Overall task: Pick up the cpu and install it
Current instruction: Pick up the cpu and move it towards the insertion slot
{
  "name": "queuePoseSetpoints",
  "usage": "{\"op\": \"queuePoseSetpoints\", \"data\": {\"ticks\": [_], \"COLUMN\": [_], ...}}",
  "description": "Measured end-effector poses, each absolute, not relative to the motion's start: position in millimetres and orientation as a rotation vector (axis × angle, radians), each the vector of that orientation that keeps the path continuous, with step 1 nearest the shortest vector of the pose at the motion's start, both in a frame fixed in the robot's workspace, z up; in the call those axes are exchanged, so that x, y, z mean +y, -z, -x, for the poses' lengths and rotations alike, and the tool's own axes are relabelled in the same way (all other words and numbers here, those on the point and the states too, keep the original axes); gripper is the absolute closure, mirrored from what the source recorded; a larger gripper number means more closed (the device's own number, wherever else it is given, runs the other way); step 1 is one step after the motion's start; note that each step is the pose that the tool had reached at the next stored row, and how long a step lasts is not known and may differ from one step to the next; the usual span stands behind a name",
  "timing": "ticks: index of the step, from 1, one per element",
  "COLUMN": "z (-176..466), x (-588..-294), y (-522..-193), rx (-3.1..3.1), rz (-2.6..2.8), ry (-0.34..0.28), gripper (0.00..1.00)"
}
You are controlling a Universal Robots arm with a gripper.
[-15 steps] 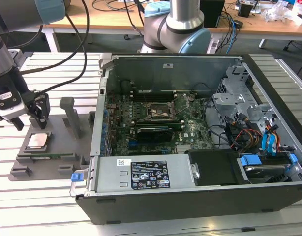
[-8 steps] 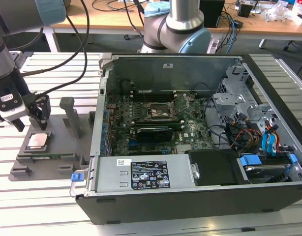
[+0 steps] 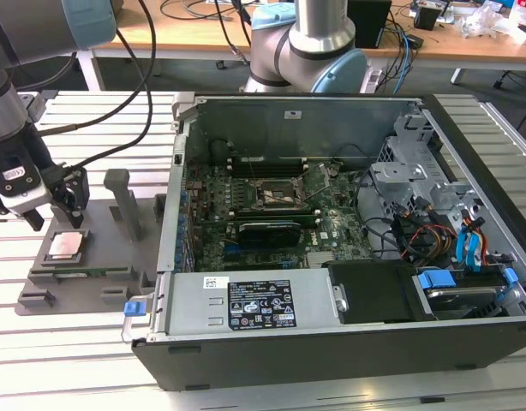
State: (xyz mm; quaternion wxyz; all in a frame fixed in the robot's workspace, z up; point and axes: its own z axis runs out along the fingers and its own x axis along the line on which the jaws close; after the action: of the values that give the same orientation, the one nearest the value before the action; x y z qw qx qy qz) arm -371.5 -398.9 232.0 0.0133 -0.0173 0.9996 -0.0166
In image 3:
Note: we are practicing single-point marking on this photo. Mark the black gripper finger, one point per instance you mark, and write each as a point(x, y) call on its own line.
point(35, 220)
point(79, 192)

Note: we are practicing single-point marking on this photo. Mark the silver CPU chip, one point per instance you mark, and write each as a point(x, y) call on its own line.
point(65, 245)

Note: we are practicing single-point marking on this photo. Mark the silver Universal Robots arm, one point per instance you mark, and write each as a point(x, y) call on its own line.
point(318, 25)

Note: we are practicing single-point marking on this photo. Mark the grey parts rack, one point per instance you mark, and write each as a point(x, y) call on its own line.
point(102, 252)

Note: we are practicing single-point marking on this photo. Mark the green RAM stick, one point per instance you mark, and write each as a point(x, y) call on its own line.
point(96, 271)

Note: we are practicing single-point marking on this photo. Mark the blue release latch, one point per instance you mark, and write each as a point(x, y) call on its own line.
point(133, 309)

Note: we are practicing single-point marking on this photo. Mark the silver power supply unit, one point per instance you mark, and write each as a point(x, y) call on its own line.
point(190, 308)

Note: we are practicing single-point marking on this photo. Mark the black RAM slot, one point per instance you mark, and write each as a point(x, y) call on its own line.
point(267, 161)
point(267, 171)
point(280, 220)
point(271, 211)

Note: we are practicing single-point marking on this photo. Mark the black graphics card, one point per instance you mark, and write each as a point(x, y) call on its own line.
point(267, 233)

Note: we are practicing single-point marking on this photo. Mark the black power supply label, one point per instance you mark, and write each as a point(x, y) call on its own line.
point(261, 304)

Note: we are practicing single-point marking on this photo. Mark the silver chipset heatsink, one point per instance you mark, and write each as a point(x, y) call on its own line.
point(320, 259)

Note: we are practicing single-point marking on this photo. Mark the green motherboard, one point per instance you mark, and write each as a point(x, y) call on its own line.
point(340, 240)

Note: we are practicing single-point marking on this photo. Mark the black open PC case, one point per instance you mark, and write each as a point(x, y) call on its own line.
point(331, 359)

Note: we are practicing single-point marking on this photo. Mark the black plastic air shroud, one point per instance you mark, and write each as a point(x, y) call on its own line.
point(374, 295)

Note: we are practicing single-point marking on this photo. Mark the white power strip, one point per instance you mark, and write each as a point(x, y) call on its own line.
point(372, 79)

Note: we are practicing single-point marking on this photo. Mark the silver drive cage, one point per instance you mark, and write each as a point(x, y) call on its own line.
point(396, 173)

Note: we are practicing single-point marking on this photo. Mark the blue disk carrier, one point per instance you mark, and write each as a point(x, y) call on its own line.
point(434, 279)

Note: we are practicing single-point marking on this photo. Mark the black power adapter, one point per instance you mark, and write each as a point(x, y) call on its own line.
point(415, 41)

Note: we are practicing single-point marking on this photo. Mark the silver hard disk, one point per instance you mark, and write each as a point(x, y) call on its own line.
point(460, 293)

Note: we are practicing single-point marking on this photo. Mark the clear plastic bags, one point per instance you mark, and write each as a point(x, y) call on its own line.
point(485, 19)

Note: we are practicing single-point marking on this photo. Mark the white box red print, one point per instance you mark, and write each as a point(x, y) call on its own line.
point(524, 17)

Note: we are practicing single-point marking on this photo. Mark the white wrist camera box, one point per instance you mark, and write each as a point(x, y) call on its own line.
point(25, 201)

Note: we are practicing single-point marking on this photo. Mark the wooden desk white frame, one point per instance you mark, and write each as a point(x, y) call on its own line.
point(181, 34)

